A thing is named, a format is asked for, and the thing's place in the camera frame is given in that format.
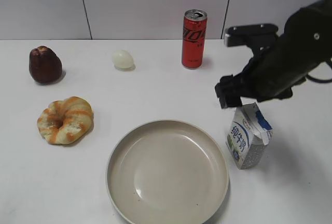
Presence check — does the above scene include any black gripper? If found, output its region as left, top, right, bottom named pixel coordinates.
left=215, top=8, right=331, bottom=109

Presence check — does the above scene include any white blue milk carton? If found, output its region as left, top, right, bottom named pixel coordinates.
left=226, top=103, right=273, bottom=170

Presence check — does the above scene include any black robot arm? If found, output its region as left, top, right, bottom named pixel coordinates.
left=215, top=0, right=331, bottom=108

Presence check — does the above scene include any beige round plate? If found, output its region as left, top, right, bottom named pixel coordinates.
left=105, top=119, right=229, bottom=223

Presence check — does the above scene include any red soda can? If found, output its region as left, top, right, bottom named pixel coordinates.
left=182, top=9, right=208, bottom=69

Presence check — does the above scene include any white egg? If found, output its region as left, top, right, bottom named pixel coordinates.
left=112, top=50, right=134, bottom=69

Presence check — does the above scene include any orange striped bagel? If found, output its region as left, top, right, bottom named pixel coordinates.
left=37, top=96, right=93, bottom=145

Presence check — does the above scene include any black cable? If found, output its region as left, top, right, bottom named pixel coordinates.
left=306, top=58, right=332, bottom=83

